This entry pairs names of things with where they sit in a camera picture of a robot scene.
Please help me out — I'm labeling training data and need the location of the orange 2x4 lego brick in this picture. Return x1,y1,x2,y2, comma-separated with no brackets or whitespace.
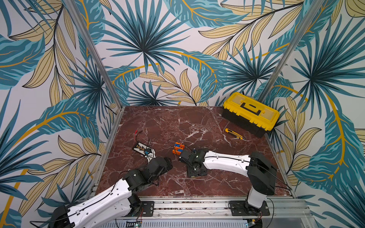
175,142,185,149
173,150,182,156

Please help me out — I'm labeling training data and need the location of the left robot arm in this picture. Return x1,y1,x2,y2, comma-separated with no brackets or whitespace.
48,157,173,228

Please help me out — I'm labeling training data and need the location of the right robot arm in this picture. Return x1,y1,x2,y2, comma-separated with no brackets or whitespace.
173,143,277,210

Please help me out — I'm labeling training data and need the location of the black charging board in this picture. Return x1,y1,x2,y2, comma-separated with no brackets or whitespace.
132,142,152,156

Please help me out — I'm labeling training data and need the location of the yellow utility knife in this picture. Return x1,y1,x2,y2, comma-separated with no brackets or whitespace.
224,128,244,140

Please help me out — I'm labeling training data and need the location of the yellow black toolbox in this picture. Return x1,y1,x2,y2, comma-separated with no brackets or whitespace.
222,92,280,138

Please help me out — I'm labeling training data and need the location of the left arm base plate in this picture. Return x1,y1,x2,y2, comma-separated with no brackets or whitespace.
126,201,155,217

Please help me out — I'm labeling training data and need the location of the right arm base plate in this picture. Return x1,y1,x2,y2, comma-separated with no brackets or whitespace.
228,200,270,217

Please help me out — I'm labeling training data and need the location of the aluminium front rail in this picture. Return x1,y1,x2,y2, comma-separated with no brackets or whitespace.
65,196,314,228

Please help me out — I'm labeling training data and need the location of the left aluminium frame post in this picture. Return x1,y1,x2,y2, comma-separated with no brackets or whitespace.
64,0,123,111

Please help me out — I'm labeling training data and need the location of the aluminium frame post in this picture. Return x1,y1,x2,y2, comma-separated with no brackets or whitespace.
258,0,324,103
64,0,123,111

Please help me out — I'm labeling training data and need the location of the right aluminium frame post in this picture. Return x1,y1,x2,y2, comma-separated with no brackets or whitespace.
258,0,324,103

